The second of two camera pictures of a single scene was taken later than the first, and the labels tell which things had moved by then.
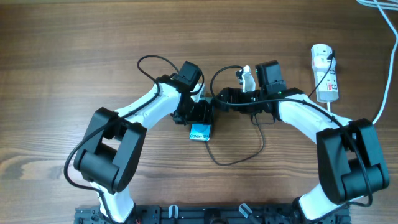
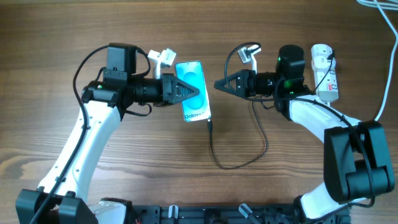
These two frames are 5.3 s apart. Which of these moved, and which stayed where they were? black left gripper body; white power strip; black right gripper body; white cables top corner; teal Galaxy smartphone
Moved: black right gripper body; black left gripper body; teal Galaxy smartphone
Stayed: white power strip; white cables top corner
